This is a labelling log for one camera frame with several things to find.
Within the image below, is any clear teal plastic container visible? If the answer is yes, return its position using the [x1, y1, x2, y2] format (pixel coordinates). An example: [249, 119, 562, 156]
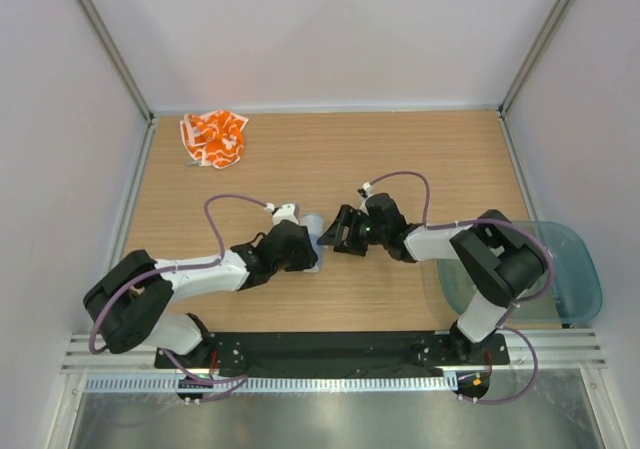
[436, 221, 602, 325]

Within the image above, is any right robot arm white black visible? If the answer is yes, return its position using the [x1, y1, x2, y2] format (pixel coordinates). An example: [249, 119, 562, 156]
[318, 193, 555, 365]

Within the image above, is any aluminium frame rail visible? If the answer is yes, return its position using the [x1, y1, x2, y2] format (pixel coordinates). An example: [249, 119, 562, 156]
[61, 329, 607, 374]

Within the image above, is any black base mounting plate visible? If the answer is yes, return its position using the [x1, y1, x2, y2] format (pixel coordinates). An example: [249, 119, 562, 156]
[176, 331, 510, 379]

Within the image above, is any white slotted cable duct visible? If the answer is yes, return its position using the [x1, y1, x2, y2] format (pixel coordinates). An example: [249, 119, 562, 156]
[83, 372, 458, 394]

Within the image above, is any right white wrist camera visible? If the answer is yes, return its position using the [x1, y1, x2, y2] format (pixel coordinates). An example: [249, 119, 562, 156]
[357, 182, 373, 199]

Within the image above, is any blue bear towel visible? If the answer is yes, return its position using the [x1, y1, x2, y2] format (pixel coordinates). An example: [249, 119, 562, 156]
[300, 214, 324, 273]

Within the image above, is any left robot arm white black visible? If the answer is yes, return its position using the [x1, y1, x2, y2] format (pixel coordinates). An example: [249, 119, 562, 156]
[83, 214, 324, 369]

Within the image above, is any orange white patterned towel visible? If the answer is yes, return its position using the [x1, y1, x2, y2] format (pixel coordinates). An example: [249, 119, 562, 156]
[179, 110, 249, 170]

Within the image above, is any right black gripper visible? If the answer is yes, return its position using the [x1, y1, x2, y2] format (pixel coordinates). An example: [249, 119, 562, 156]
[318, 205, 388, 257]

